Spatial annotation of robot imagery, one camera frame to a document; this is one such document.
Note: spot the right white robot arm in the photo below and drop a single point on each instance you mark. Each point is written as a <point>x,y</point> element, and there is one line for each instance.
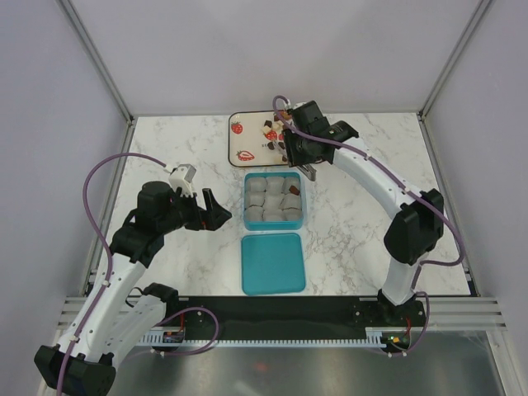
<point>416,216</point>

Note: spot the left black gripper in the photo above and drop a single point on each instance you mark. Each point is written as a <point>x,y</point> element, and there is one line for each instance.
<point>210,219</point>

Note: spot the brown square chocolate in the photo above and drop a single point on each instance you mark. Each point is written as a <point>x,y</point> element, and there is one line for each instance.
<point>294,190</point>

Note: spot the teal tin lid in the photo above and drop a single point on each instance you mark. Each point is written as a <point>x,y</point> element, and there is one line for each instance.
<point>272,264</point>

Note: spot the white slotted cable duct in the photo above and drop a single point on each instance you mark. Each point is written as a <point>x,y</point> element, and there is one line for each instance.
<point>160,338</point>

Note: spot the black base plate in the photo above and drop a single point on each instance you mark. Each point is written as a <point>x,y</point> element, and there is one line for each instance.
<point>300,317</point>

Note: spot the teal tin box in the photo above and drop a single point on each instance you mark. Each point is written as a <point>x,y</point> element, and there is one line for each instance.
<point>269,206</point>

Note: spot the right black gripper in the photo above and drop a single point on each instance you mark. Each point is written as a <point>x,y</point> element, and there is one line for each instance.
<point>293,157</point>

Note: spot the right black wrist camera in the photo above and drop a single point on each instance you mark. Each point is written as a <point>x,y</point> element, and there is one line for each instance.
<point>308,118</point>

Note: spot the metal tongs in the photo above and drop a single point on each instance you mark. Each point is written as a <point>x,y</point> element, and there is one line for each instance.
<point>295,156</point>

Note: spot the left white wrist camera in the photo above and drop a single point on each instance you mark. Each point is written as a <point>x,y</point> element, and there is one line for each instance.
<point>180,179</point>

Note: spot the strawberry print tray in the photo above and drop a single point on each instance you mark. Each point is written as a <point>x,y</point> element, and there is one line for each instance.
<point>256,140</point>

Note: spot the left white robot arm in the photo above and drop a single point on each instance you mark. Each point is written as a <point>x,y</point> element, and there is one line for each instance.
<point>86,357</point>

